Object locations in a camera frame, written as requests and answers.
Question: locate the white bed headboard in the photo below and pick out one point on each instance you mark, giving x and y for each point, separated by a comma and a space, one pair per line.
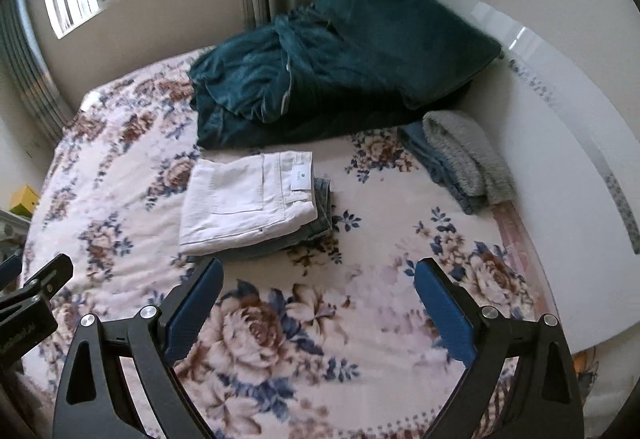
575, 164

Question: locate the grey fleece folded garment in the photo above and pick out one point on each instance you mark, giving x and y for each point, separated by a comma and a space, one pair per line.
477, 166

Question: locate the yellow box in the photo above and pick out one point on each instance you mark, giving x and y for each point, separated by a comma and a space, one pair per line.
24, 201

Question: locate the floral bed blanket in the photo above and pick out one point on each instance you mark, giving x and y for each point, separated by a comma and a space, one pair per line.
326, 339

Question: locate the dark teal pillow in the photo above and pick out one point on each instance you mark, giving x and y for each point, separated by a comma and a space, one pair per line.
428, 52

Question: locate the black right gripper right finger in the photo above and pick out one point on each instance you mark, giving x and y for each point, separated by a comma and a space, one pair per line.
544, 400

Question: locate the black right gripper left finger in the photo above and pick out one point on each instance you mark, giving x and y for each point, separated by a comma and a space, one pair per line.
94, 400

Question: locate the blue folded jeans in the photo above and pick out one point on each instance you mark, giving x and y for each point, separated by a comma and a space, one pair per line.
320, 218

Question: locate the left grey-green striped curtain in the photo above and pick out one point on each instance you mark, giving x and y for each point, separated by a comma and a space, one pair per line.
28, 71

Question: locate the dark teal velvet blanket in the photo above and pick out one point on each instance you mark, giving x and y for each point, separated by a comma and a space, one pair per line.
294, 80

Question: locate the white pants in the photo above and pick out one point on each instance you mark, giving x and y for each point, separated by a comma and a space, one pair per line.
232, 205

